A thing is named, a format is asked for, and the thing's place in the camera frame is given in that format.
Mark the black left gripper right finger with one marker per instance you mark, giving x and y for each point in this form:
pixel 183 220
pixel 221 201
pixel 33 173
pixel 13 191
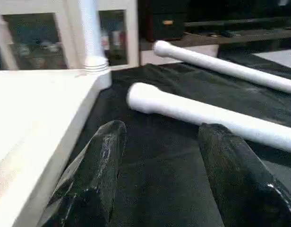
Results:
pixel 244 184

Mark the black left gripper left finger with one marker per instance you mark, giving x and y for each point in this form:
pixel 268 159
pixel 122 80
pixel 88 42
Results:
pixel 91 184

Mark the white plastic table top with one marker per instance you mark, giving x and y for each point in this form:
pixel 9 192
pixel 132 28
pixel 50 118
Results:
pixel 27 123

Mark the white plastic table leg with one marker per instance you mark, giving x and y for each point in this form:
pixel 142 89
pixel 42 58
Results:
pixel 91 33
pixel 192 111
pixel 221 64

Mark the black work mat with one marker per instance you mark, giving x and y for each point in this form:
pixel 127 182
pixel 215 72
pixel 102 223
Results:
pixel 159 165

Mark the white flat board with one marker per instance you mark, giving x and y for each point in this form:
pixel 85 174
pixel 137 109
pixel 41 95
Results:
pixel 278 57

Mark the brown low shelf unit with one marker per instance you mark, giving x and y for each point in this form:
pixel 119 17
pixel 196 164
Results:
pixel 240 35

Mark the white glass door cabinet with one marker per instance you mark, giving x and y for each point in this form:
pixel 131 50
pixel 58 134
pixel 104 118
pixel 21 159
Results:
pixel 46 38

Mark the black equipment case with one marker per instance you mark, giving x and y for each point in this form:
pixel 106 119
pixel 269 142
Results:
pixel 166 26

